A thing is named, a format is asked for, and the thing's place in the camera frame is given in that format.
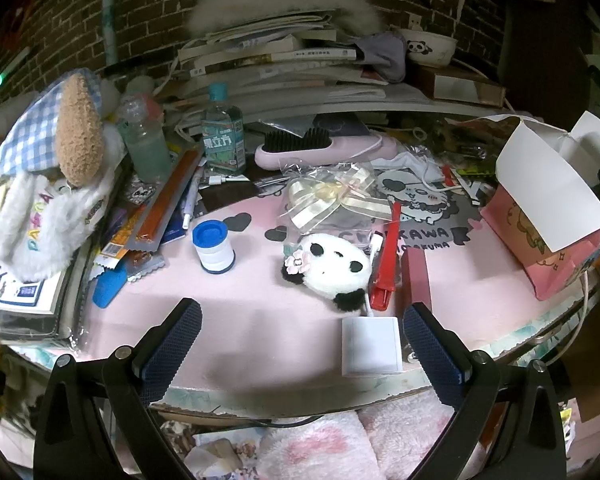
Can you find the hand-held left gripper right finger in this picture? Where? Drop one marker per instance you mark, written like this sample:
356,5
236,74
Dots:
432,355

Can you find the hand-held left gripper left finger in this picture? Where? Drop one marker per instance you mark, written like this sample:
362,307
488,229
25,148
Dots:
172,350

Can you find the white charger cube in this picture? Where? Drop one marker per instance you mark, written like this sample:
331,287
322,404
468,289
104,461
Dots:
371,347

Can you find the red plastic clip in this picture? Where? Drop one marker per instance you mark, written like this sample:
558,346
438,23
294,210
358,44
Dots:
385,270

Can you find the pink box with white flaps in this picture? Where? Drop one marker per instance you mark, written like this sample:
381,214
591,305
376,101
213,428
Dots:
545,200

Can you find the dark red box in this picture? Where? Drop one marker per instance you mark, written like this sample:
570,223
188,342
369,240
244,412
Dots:
416,285

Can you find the blue plastic case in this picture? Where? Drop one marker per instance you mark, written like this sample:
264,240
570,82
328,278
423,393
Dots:
109,287

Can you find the pink fluffy blanket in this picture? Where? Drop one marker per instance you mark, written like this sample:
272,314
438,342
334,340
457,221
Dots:
405,440

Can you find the white jar with blue lid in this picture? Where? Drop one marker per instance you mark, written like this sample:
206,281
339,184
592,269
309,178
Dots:
214,250

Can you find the panda plush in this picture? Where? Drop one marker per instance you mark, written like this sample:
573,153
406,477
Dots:
325,265

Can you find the orange snack packet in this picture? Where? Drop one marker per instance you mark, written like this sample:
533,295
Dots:
170,200

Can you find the white pen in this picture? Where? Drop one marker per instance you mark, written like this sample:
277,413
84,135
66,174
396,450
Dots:
190,200

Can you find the flat boxes under plush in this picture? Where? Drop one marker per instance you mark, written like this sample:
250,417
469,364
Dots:
25,300

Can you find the cellophane bag with ribbon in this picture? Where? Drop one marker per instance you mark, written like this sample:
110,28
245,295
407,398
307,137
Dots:
325,197

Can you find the white crumpled plastic bag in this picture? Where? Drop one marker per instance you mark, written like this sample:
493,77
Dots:
405,165

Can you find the clear bottle with pale liquid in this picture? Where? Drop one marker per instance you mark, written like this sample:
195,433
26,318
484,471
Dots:
147,150

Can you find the clear bottle with teal cap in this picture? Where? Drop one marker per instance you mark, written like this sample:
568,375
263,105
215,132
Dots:
224,140

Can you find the plush toy with checkered hat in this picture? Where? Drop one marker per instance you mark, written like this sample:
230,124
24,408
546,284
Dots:
40,170

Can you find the pink hair brush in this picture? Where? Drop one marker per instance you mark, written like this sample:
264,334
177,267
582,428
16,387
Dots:
330,152

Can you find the white shelf board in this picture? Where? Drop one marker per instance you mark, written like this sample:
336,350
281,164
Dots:
380,105

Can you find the cardboard box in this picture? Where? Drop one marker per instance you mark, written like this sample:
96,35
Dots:
460,85

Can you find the stack of books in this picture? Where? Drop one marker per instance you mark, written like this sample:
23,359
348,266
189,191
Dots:
280,70

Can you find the purple cloth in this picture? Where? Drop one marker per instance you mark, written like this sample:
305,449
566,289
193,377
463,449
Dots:
382,57

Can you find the white panda bowl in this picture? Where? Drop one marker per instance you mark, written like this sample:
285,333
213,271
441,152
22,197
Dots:
430,47

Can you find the teal wall pipe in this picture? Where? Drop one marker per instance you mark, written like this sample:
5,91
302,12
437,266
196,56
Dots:
110,10

